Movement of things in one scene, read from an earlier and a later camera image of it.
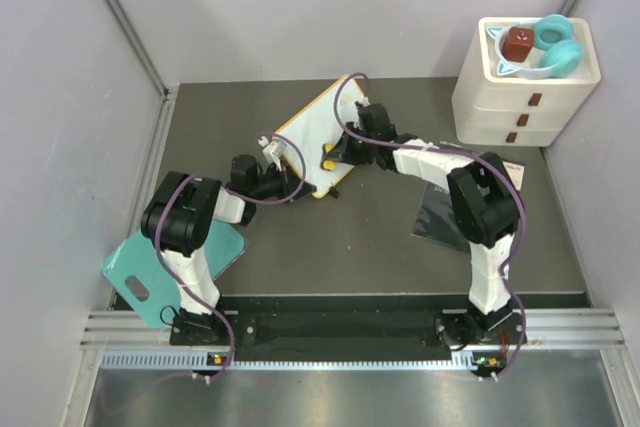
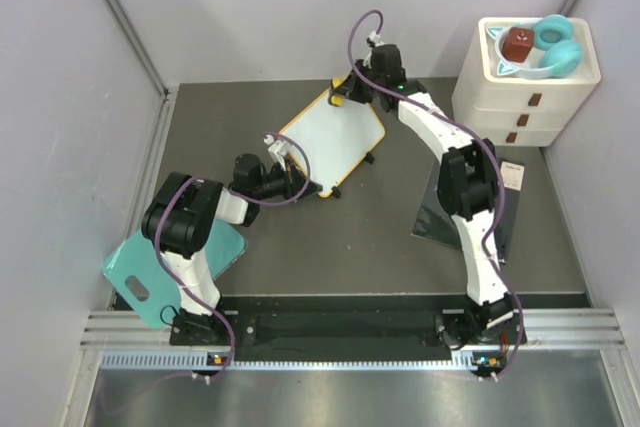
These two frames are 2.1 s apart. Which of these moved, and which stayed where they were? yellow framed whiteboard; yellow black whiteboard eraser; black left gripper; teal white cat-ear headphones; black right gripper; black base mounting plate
Moved: yellow black whiteboard eraser; black right gripper
Stayed: teal white cat-ear headphones; black left gripper; black base mounting plate; yellow framed whiteboard
